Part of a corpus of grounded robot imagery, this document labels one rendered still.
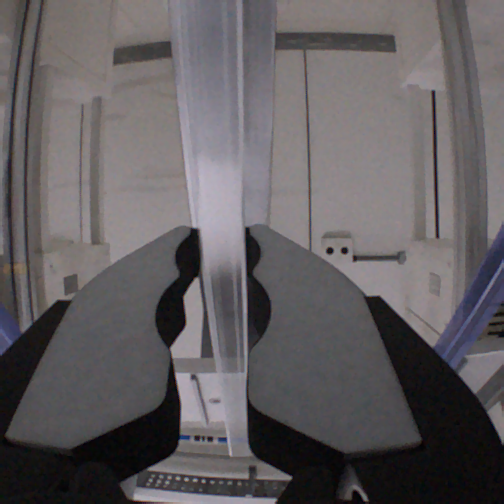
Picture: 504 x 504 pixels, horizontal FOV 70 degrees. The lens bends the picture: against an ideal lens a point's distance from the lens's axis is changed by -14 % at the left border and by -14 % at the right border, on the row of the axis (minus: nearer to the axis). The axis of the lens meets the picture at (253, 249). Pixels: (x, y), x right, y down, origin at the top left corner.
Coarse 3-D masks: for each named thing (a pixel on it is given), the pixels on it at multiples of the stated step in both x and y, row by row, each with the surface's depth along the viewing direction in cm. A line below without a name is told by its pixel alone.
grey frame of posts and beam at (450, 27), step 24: (456, 0) 50; (456, 24) 50; (456, 48) 50; (456, 72) 51; (456, 96) 52; (456, 120) 53; (480, 120) 51; (480, 144) 51; (456, 168) 54; (480, 168) 52; (456, 192) 55; (480, 192) 52; (456, 216) 55; (480, 216) 52; (456, 240) 56; (480, 240) 52; (456, 264) 56; (480, 264) 53; (456, 288) 56; (480, 336) 54
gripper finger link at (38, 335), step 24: (48, 312) 8; (24, 336) 7; (48, 336) 8; (0, 360) 7; (24, 360) 7; (0, 384) 6; (24, 384) 6; (0, 408) 6; (0, 432) 5; (0, 456) 5; (24, 456) 5; (48, 456) 5; (0, 480) 5; (24, 480) 5; (48, 480) 5; (72, 480) 5
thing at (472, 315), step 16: (496, 240) 14; (496, 256) 14; (480, 272) 15; (496, 272) 14; (480, 288) 15; (496, 288) 15; (464, 304) 16; (480, 304) 15; (496, 304) 15; (464, 320) 16; (480, 320) 16; (448, 336) 18; (464, 336) 17; (448, 352) 18; (464, 352) 18
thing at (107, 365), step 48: (192, 240) 11; (96, 288) 9; (144, 288) 9; (96, 336) 8; (144, 336) 8; (48, 384) 6; (96, 384) 7; (144, 384) 7; (48, 432) 6; (96, 432) 6; (144, 432) 6
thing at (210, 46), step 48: (192, 0) 7; (240, 0) 7; (192, 48) 8; (240, 48) 8; (192, 96) 9; (240, 96) 9; (192, 144) 10; (240, 144) 10; (192, 192) 11; (240, 192) 11; (240, 240) 12; (240, 288) 14; (240, 336) 16; (240, 384) 19; (240, 432) 23
